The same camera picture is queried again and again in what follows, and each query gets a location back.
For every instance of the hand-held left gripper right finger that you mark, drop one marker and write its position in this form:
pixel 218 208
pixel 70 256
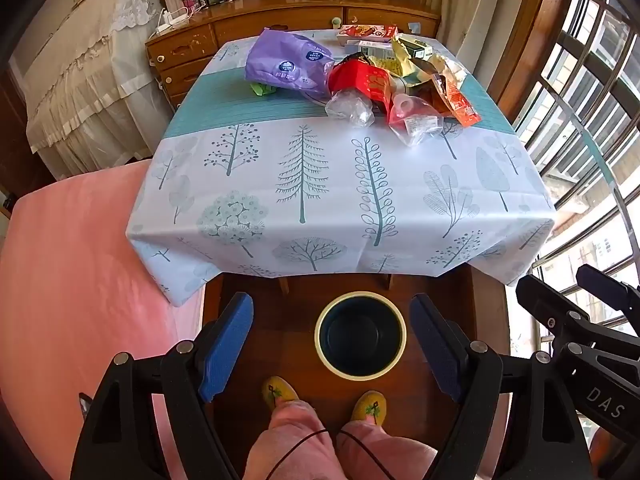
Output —
pixel 440 350

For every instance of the person's left leg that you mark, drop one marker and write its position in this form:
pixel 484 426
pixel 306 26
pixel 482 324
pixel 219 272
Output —
pixel 290 450

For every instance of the white lace furniture cover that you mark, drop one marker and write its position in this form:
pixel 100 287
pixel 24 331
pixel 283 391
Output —
pixel 85 75

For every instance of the beige curtain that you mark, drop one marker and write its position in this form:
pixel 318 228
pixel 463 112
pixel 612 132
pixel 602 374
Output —
pixel 450 0

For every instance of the green plastic bag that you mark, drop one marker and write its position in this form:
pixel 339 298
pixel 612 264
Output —
pixel 260 89

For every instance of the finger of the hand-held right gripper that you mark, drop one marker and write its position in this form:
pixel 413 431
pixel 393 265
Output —
pixel 550 310
pixel 610 300

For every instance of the tree print tablecloth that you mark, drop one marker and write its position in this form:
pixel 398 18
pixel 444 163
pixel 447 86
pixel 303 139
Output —
pixel 340 240

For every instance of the white power strip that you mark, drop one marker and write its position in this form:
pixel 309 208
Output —
pixel 175 19

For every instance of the red printed carton box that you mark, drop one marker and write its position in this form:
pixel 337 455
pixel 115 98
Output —
pixel 365 31

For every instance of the small black tag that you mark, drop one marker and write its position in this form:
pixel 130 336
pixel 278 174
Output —
pixel 85 405

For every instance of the dark waste bin cream rim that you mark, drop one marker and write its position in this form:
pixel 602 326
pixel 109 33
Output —
pixel 360 335

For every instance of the white carton with lilac circles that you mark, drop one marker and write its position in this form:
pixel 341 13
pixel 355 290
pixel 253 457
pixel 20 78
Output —
pixel 375 49

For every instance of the red snack bag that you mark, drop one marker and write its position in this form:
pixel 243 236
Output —
pixel 357 80

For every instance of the orange snack wrapper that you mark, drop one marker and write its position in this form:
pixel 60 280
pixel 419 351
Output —
pixel 457 100

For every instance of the pink bed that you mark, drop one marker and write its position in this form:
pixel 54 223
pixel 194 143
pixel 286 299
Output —
pixel 75 285

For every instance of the yellow slipper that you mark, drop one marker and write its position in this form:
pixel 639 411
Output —
pixel 280 392
pixel 370 405

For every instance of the wooden desk with drawers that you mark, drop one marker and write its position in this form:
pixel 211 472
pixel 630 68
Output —
pixel 240 10

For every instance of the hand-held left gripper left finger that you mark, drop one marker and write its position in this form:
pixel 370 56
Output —
pixel 225 350

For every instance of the yellow wrapper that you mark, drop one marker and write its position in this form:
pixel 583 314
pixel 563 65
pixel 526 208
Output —
pixel 407 67

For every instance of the pink clear plastic package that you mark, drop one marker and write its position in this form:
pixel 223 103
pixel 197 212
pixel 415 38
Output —
pixel 415 115

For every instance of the pink pen holder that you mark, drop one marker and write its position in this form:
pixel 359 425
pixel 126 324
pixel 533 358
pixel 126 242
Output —
pixel 190 2

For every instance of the person's right leg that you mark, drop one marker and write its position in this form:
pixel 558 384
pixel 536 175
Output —
pixel 390 455

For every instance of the window with metal grille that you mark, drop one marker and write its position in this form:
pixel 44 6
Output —
pixel 600 60

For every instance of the clear plastic bag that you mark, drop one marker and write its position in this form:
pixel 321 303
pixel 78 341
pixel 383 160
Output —
pixel 347 105

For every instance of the green and black box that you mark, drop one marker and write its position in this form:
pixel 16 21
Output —
pixel 419 47

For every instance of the purple plastic package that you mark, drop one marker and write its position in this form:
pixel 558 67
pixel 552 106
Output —
pixel 285 60

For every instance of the person's leg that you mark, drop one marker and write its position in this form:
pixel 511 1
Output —
pixel 290 450
pixel 390 455

